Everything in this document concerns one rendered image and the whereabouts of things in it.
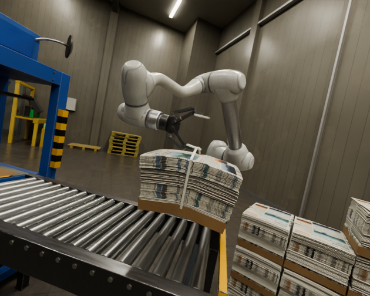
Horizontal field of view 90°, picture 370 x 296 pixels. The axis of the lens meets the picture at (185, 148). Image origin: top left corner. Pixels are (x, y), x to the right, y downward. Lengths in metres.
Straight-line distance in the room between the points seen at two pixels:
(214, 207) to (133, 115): 0.51
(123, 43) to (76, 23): 1.84
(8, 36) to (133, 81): 1.03
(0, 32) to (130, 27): 8.71
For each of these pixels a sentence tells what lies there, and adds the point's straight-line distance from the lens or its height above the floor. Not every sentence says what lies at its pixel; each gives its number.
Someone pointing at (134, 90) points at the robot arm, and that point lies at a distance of 0.81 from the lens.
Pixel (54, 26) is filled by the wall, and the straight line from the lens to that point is 10.14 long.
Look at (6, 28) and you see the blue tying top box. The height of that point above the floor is 1.68.
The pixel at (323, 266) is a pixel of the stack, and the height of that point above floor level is 0.70.
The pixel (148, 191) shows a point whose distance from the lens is 0.77.
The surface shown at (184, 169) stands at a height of 1.13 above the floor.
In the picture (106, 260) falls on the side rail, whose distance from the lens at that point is 0.77.
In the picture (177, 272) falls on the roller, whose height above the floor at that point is 0.80.
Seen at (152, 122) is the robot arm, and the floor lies 1.29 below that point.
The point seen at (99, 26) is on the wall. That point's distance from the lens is 10.06.
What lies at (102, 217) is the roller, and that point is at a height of 0.79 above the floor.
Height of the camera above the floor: 1.25
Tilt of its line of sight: 3 degrees down
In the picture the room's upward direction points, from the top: 11 degrees clockwise
